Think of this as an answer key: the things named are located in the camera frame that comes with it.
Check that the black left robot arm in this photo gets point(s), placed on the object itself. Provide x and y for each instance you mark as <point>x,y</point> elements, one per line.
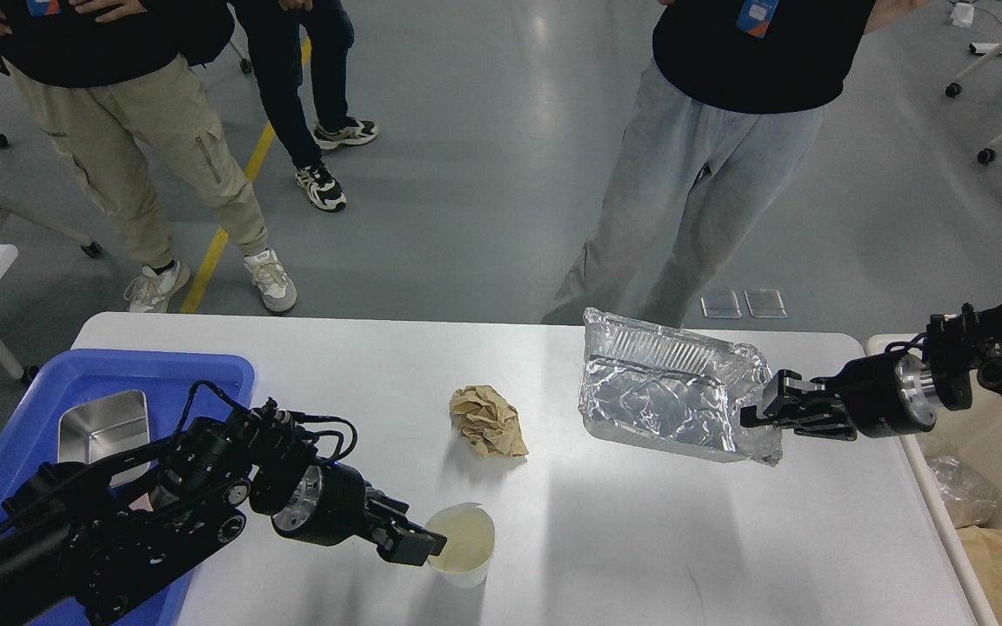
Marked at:
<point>114,533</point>

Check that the crumpled clear plastic in bin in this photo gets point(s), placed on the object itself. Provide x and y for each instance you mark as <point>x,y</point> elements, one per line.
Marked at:
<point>969,497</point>

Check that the brown paper ball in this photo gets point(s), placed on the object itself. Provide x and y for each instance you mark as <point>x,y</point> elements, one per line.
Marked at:
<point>488,422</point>

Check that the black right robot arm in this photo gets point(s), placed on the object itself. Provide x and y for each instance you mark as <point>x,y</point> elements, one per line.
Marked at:
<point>956,348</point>

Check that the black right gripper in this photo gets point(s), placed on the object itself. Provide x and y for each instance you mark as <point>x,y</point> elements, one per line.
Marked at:
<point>889,394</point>

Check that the clear floor plate left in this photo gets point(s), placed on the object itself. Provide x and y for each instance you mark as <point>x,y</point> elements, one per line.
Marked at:
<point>724,304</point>

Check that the person in grey trousers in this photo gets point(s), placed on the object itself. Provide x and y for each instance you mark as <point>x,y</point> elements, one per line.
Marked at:
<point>724,117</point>

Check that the clear floor plate right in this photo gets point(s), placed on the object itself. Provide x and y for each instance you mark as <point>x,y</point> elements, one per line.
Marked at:
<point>765,303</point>

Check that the white paper cup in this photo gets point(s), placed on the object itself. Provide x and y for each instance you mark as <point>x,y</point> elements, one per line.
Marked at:
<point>470,534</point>

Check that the clear floor plate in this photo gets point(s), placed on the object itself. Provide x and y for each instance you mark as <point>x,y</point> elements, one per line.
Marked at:
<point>724,304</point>
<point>765,303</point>

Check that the person in khaki trousers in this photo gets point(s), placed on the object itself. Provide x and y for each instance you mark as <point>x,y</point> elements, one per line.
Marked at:
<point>103,78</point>

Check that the stainless steel rectangular container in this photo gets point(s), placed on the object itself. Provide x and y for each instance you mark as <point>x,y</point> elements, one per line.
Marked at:
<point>102,427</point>

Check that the aluminium foil tray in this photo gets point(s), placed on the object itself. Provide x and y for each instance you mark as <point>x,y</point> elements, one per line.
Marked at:
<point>673,390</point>

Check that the blue plastic tray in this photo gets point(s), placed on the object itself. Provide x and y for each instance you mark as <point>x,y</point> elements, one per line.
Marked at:
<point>175,385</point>

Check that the white plastic bin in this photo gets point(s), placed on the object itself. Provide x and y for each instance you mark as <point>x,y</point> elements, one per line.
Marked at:
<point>975,437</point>

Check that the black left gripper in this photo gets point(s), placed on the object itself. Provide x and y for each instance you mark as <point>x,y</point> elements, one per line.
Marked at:
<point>334,502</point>

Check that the person in blue jeans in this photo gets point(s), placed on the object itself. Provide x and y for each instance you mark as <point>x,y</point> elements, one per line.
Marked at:
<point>299,52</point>

